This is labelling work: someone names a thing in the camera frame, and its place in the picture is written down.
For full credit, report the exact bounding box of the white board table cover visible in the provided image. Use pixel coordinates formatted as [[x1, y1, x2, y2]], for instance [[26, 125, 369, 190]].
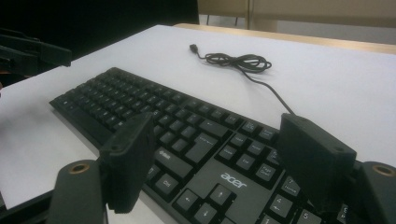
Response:
[[0, 24, 396, 209]]

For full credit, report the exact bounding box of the black curtain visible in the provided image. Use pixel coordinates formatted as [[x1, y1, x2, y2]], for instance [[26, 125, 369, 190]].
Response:
[[0, 0, 200, 88]]

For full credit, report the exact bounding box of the black keyboard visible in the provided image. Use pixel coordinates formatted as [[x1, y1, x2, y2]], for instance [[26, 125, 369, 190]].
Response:
[[49, 66, 359, 224]]

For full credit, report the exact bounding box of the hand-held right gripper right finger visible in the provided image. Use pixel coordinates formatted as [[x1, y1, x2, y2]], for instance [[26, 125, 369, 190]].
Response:
[[276, 112, 358, 215]]

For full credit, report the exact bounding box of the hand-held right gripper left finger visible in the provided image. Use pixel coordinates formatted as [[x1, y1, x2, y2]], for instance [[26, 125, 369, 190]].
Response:
[[98, 111, 157, 215]]

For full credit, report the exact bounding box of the black keyboard cable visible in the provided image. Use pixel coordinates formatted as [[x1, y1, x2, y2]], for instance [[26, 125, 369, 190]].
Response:
[[189, 43, 296, 116]]

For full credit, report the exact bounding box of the wooden table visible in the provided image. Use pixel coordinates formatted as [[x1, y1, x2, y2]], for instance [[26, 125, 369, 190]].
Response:
[[174, 22, 396, 56]]

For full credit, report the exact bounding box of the wooden desk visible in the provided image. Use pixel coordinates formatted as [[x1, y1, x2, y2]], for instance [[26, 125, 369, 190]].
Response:
[[197, 0, 396, 32]]

